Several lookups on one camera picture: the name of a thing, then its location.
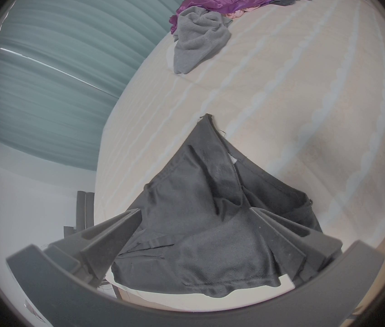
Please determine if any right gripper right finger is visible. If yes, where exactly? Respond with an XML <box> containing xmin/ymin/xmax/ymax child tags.
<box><xmin>249</xmin><ymin>206</ymin><xmax>344</xmax><ymax>283</ymax></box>

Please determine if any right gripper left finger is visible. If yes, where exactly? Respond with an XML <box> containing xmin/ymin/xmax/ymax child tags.
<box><xmin>47</xmin><ymin>208</ymin><xmax>142</xmax><ymax>287</ymax></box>

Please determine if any bed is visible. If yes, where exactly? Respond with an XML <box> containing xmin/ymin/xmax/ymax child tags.
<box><xmin>94</xmin><ymin>0</ymin><xmax>385</xmax><ymax>314</ymax></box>

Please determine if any blue-green curtain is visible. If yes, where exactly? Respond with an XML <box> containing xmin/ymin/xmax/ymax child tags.
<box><xmin>0</xmin><ymin>0</ymin><xmax>200</xmax><ymax>98</ymax></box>
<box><xmin>0</xmin><ymin>48</ymin><xmax>120</xmax><ymax>171</ymax></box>

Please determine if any grey garment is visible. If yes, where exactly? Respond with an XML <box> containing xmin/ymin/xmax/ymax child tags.
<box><xmin>173</xmin><ymin>6</ymin><xmax>232</xmax><ymax>75</ymax></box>

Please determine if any pink garment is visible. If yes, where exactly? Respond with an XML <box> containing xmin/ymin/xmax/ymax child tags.
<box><xmin>225</xmin><ymin>5</ymin><xmax>258</xmax><ymax>20</ymax></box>

